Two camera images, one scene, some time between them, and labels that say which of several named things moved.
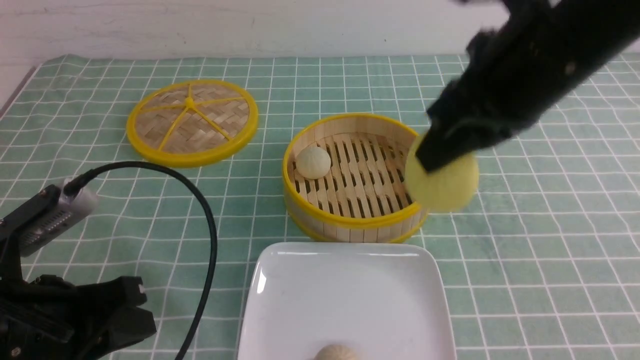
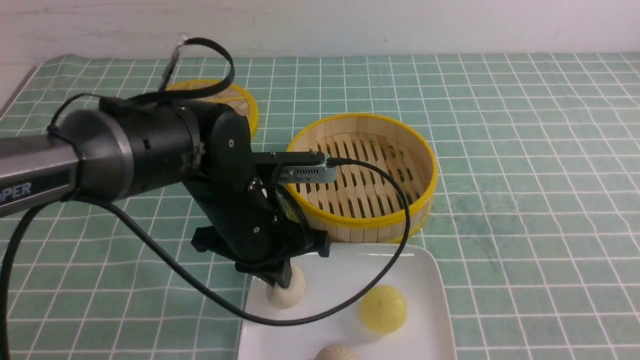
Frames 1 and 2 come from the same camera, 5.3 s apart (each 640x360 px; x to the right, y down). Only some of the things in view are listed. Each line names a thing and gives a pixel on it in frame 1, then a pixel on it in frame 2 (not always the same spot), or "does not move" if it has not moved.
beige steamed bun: x=336 y=352 does not move
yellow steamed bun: x=448 y=188 → x=383 y=309
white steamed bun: x=313 y=162 → x=283 y=297
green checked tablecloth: x=546 y=252 does not move
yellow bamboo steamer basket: x=363 y=197 does not move
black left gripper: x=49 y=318 → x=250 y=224
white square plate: x=385 y=301 does not move
